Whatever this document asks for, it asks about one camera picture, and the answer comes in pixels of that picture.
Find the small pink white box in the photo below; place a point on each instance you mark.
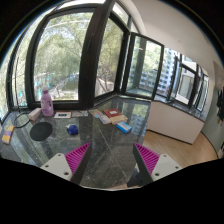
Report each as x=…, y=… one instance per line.
x=34, y=114

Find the flat card with dark print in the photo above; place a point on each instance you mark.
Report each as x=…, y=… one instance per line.
x=63, y=115

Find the round black mouse pad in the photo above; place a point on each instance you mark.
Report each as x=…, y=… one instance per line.
x=41, y=131

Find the purple detergent bottle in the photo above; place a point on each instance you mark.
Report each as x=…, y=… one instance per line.
x=46, y=103

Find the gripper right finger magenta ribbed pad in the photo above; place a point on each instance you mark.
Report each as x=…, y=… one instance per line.
x=153, y=166

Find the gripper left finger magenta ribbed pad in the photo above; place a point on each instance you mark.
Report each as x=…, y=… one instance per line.
x=70, y=166

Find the open black window frame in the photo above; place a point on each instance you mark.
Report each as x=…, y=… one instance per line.
x=143, y=67

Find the blue white box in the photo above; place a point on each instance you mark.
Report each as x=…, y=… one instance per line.
x=124, y=127

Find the colourful long flat box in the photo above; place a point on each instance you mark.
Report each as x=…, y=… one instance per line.
x=103, y=118

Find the red book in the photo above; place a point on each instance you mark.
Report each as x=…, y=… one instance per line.
x=111, y=112

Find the yellow purple sponge pack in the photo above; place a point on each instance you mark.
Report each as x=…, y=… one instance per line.
x=8, y=135

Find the grey flat card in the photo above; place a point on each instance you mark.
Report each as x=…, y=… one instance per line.
x=79, y=113

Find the blue computer mouse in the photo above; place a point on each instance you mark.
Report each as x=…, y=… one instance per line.
x=72, y=129

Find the tan wooden block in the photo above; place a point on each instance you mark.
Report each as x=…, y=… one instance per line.
x=117, y=119

